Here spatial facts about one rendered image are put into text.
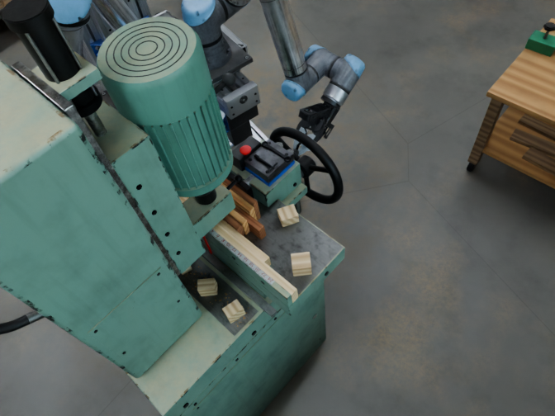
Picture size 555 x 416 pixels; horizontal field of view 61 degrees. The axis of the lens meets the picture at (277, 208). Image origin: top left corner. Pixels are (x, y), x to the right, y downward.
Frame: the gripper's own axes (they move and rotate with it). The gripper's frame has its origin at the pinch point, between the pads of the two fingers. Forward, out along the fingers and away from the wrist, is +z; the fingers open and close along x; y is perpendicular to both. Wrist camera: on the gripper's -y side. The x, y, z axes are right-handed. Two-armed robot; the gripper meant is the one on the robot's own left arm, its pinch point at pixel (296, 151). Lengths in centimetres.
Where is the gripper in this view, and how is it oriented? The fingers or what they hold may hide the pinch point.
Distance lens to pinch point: 157.1
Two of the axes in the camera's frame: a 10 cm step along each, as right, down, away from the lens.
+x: -7.3, -5.4, 4.2
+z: -5.3, 8.4, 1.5
